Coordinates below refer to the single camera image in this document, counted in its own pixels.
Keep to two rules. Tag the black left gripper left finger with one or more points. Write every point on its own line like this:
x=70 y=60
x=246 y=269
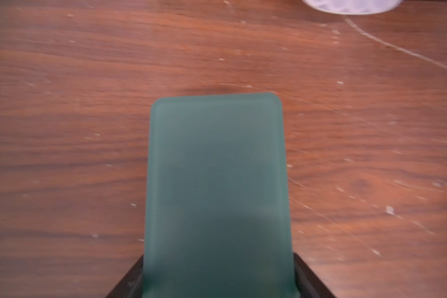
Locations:
x=131 y=285

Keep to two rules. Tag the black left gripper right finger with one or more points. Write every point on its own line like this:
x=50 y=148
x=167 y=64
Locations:
x=308 y=283

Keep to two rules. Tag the dark green pencil case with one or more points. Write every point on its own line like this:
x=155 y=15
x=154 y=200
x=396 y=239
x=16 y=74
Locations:
x=217 y=219

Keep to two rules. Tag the translucent rounded pencil case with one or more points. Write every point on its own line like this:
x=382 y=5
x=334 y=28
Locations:
x=353 y=7

